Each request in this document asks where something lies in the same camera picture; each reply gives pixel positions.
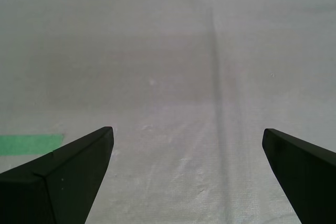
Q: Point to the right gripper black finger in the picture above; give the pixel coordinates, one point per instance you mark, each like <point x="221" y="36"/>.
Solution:
<point x="52" y="187"/>
<point x="309" y="182"/>

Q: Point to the green tape piece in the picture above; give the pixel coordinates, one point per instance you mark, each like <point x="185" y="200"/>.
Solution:
<point x="26" y="144"/>

